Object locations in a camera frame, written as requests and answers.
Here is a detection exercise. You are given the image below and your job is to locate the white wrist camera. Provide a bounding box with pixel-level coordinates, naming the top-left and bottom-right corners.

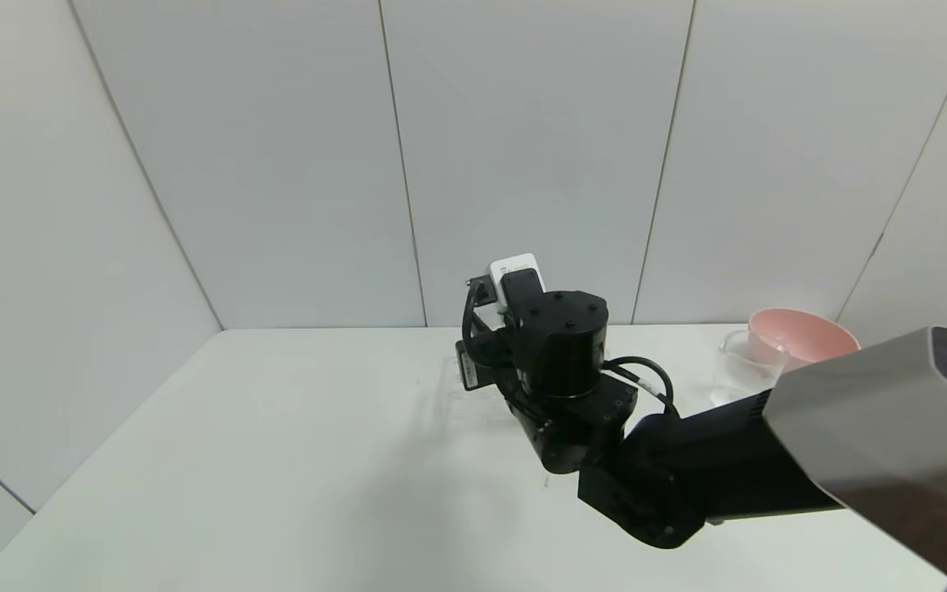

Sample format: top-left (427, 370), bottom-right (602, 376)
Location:
top-left (488, 253), bottom-right (544, 317)

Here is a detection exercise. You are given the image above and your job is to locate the black camera cable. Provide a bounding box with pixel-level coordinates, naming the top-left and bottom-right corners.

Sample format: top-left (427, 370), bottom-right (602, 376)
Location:
top-left (461, 280), bottom-right (501, 346)

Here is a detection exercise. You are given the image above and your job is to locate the black cable with white label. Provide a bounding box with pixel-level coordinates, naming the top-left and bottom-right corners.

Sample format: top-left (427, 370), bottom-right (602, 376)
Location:
top-left (605, 356), bottom-right (680, 416)

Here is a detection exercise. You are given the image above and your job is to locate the clear glass beaker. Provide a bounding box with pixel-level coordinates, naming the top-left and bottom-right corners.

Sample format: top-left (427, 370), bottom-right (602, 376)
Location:
top-left (712, 329), bottom-right (788, 408)

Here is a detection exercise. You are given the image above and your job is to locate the clear acrylic test tube rack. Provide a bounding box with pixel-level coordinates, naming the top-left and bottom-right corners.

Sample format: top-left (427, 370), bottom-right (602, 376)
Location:
top-left (431, 354), bottom-right (622, 432)

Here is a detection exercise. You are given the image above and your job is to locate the pink bowl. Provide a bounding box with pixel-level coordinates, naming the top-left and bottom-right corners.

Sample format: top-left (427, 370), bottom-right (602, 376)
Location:
top-left (749, 308), bottom-right (861, 371)

